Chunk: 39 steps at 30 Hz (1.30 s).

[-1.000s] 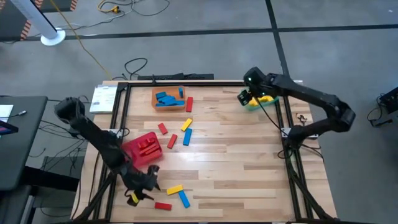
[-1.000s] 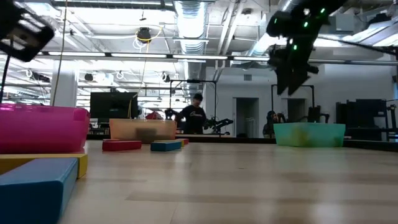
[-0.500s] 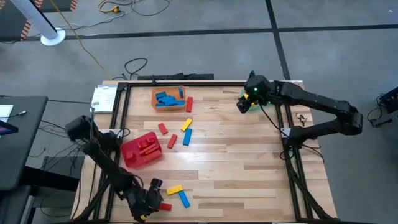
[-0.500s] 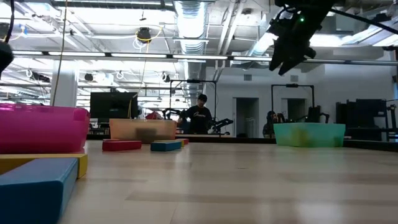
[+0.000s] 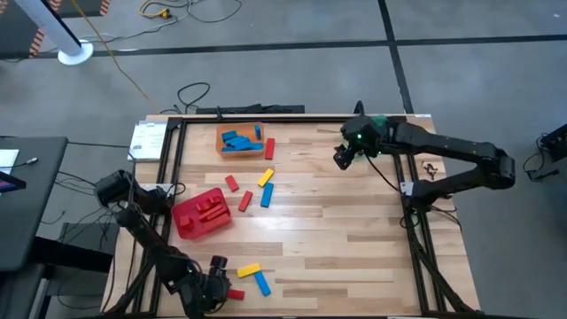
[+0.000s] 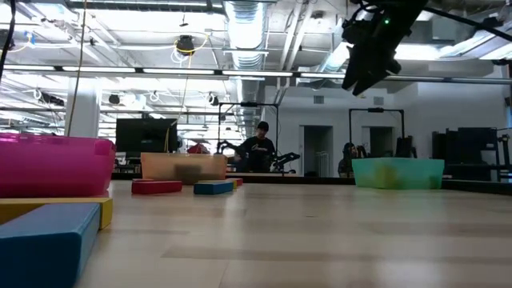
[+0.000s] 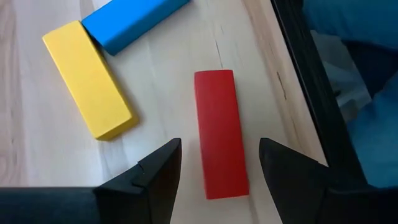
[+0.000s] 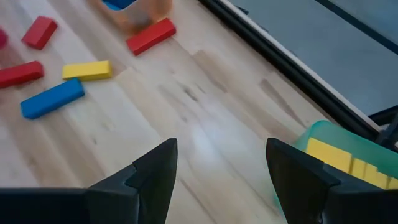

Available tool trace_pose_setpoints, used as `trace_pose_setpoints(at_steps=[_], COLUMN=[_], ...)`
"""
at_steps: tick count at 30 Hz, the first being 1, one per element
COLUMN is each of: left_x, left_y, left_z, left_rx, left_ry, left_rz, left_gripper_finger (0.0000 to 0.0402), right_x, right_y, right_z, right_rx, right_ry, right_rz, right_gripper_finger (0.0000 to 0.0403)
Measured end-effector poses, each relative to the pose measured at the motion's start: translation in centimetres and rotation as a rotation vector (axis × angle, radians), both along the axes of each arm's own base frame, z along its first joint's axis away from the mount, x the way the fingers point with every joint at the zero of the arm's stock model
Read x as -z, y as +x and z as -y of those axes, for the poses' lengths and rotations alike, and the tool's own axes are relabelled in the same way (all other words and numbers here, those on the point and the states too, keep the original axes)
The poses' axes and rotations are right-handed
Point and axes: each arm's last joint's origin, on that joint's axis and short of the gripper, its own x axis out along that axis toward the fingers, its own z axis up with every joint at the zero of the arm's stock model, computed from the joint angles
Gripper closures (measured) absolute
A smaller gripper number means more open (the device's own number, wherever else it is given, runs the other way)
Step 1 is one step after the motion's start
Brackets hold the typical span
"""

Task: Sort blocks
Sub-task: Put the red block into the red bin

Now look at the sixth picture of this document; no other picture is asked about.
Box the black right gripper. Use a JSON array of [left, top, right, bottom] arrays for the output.
[[342, 0, 429, 97]]

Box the long blue block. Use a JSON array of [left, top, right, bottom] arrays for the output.
[[193, 180, 234, 196]]

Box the red plastic bin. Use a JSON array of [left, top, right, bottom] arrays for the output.
[[0, 133, 117, 199]]

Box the person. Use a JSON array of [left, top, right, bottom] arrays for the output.
[[338, 142, 369, 178], [234, 121, 277, 174]]

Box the teal translucent plastic bin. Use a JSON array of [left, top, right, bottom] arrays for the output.
[[351, 157, 446, 190]]

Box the black equipment rack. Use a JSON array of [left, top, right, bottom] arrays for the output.
[[430, 126, 512, 182]]

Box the red rounded background object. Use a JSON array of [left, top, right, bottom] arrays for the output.
[[186, 142, 211, 155]]

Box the orange translucent plastic bin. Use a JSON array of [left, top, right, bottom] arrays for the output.
[[139, 152, 229, 182]]

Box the black monitor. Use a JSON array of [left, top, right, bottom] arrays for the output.
[[114, 117, 179, 154]]

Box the white building column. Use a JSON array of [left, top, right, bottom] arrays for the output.
[[66, 77, 101, 139]]

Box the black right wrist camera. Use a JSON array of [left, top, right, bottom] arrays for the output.
[[342, 15, 375, 46]]

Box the black robot station frame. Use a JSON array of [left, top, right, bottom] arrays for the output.
[[218, 102, 281, 161], [349, 106, 406, 159]]

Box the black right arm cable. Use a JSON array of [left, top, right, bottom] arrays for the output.
[[422, 6, 512, 42]]

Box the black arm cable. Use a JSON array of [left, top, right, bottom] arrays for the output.
[[0, 0, 17, 81], [422, 6, 512, 42]]

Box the black aluminium table frame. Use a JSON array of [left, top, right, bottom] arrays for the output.
[[95, 170, 512, 196]]

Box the black ceiling cable reel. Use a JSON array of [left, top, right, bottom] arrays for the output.
[[175, 34, 196, 56]]

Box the yellow hanging cable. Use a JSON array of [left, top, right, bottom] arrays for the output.
[[163, 51, 193, 154]]

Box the long yellow cable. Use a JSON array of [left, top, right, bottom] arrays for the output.
[[66, 0, 89, 137]]

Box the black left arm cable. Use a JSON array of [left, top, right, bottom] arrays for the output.
[[0, 0, 17, 81]]

